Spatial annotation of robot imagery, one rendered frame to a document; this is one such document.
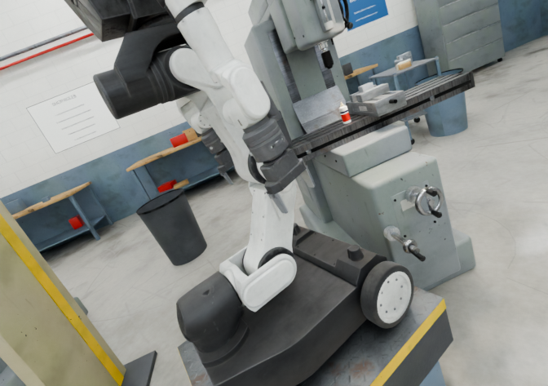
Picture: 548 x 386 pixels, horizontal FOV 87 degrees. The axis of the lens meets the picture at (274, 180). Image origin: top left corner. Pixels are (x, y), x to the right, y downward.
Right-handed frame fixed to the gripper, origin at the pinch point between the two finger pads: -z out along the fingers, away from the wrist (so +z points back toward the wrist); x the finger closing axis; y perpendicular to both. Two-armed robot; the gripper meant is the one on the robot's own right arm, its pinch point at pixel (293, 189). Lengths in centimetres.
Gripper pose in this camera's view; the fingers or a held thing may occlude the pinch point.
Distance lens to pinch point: 72.9
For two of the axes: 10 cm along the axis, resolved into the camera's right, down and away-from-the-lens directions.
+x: 6.7, -5.9, 4.5
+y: -5.6, 0.0, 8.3
